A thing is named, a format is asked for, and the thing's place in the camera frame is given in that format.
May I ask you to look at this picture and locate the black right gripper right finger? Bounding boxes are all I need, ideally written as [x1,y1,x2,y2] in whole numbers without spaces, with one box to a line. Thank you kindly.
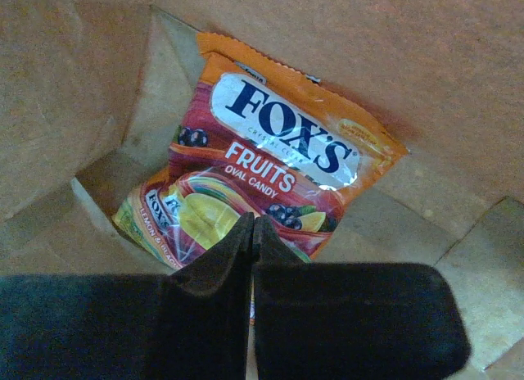
[253,216,471,379]

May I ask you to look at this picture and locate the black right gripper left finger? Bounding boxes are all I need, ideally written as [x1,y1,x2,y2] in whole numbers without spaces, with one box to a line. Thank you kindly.
[1,213,254,379]

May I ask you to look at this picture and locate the orange fruit candy bag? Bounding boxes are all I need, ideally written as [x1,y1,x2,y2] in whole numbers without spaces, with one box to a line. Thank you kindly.
[113,33,408,270]

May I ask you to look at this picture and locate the red paper bag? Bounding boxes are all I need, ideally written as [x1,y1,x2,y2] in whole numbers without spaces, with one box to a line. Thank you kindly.
[1,0,523,379]

